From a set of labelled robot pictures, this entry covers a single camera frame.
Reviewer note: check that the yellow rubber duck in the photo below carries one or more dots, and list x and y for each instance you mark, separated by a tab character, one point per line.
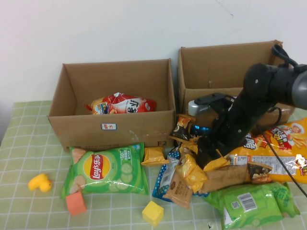
39	183

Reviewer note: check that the blue polka dot snack bag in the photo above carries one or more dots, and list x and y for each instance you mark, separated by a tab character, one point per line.
165	176

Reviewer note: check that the green Lay's chips bag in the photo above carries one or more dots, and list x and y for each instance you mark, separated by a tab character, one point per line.
96	167

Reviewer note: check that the red white snack bag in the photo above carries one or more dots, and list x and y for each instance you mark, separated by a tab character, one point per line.
124	104

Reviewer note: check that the brown snack bar packet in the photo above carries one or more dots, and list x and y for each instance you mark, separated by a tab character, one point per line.
178	191

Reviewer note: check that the large green snack bag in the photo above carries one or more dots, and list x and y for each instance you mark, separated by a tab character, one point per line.
251	210

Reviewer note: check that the dark blue snack packet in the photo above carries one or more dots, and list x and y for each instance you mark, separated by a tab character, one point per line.
200	129

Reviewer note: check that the small black orange snack packet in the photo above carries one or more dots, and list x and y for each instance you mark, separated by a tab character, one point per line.
181	127

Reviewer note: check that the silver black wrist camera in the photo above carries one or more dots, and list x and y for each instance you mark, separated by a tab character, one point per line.
199	106

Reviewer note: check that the taped brown cardboard box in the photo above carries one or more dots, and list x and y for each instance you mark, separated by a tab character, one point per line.
216	72

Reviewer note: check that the white red-text label sticker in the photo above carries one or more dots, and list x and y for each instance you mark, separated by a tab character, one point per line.
108	126

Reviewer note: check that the cardboard box with F2 print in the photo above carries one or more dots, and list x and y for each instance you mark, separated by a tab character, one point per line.
84	134

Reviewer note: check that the long brown kraft packet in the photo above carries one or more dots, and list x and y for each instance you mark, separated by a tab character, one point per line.
225	176

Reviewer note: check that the yellow foam cube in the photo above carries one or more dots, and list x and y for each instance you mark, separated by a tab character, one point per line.
152	213

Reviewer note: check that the orange foam cube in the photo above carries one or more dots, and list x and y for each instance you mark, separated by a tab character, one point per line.
75	203

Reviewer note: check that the green checkered tablecloth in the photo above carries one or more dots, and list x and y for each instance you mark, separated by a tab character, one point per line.
24	143

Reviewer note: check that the small yellow snack packet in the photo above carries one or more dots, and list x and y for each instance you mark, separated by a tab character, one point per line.
153	157
192	171
216	164

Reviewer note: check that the large orange yellow snack bag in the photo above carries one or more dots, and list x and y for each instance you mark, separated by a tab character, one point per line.
259	160

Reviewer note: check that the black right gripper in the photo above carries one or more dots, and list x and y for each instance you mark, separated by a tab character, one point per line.
235	129

